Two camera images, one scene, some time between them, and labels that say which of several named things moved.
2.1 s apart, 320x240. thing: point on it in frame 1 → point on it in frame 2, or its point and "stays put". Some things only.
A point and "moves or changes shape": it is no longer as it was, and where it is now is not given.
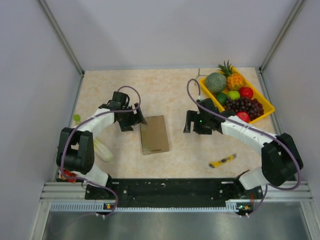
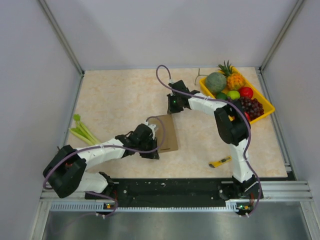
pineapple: [234, 81] stays put
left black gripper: [136, 118] → [153, 154]
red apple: [246, 92] stays put
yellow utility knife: [213, 165] stays put
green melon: [215, 82] stays put
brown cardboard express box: [154, 135] moves or changes shape
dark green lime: [221, 98] stays put
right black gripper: [192, 116] → [171, 110]
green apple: [233, 94] stays put
